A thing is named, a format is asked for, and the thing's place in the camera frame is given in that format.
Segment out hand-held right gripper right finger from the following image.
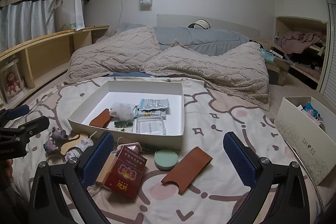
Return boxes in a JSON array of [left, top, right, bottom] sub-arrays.
[[223, 132, 319, 224]]

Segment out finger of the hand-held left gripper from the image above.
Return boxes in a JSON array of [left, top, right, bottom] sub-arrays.
[[0, 105, 30, 121], [0, 116, 50, 141]]

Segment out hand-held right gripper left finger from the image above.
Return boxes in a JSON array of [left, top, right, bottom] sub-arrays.
[[28, 132, 115, 224]]

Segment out grey knitted sock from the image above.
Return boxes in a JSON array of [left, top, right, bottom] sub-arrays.
[[60, 132, 94, 162]]

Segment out red cigarette box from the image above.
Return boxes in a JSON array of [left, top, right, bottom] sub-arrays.
[[101, 145, 147, 200]]

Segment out pale pink plug adapter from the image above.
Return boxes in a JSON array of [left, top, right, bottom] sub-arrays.
[[117, 136, 143, 155]]

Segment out brown leather sleeve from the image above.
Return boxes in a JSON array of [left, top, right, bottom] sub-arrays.
[[161, 147, 213, 195], [89, 109, 112, 128]]

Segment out white shallow cardboard box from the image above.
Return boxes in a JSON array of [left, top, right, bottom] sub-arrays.
[[68, 80, 185, 150]]

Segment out green round compact mirror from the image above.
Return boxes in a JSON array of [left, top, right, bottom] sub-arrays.
[[154, 149, 179, 170]]

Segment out red white plush toy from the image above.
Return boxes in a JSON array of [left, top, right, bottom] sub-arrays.
[[0, 56, 27, 106]]

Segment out green hair clip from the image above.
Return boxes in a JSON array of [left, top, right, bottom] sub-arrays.
[[114, 120, 134, 132]]

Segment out printed bed sheet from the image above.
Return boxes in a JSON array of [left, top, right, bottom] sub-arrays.
[[0, 76, 336, 224]]

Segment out white mesh bag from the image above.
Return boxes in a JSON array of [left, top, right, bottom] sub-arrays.
[[110, 103, 134, 121]]

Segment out clear plastic case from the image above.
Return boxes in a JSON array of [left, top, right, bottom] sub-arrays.
[[136, 118, 166, 135]]

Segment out wooden shelf unit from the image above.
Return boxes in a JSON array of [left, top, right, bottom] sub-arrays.
[[0, 25, 110, 109]]

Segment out white printed shoe box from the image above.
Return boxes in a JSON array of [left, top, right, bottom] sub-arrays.
[[274, 97, 336, 186]]

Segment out blue-grey foil packet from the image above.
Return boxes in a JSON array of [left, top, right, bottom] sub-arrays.
[[136, 98, 170, 118]]

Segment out blue sheet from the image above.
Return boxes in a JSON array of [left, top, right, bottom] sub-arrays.
[[108, 70, 150, 79]]

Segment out pale striped curtain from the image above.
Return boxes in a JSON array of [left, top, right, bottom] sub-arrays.
[[0, 0, 59, 52]]

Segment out wooden stool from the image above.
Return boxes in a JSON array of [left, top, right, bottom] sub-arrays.
[[268, 56, 292, 86]]

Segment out beige fluffy blanket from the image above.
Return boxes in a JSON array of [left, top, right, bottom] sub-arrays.
[[64, 26, 271, 111]]

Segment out teal pack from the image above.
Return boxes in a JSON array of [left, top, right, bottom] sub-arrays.
[[260, 48, 276, 65]]

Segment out white tote bag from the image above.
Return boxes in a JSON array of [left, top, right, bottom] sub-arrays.
[[54, 0, 85, 31]]

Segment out pile of dark clothes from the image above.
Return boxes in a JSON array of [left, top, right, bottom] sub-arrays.
[[289, 51, 324, 75]]

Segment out grey-blue pillow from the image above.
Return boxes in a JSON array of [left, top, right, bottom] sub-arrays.
[[115, 23, 256, 55]]

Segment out pile of pink clothes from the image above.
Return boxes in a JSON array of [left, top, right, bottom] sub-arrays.
[[276, 30, 327, 55]]

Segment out white headboard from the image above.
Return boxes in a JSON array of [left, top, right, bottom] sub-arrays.
[[157, 14, 273, 42]]

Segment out white louvre door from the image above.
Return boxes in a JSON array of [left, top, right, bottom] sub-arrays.
[[316, 0, 336, 109]]

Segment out white visor cap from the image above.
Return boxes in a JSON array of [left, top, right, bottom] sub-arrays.
[[188, 20, 212, 30]]

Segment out wooden closet niche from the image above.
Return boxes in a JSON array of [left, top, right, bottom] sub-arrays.
[[274, 17, 328, 90]]

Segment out white wall cable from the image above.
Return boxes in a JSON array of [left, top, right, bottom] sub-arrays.
[[115, 0, 127, 30]]

